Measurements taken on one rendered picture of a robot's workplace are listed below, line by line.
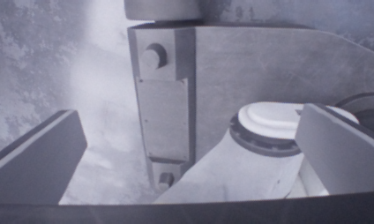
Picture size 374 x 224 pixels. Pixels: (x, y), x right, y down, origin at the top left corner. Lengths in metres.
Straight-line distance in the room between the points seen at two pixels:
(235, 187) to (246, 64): 0.27
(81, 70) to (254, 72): 0.59
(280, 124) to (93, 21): 0.62
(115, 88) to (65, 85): 0.21
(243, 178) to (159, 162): 0.32
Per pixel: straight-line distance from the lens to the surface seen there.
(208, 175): 0.30
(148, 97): 0.50
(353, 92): 0.56
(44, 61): 0.91
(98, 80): 0.79
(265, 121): 0.36
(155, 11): 0.44
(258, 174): 0.32
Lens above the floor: 0.62
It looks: 60 degrees down
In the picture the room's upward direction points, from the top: 160 degrees counter-clockwise
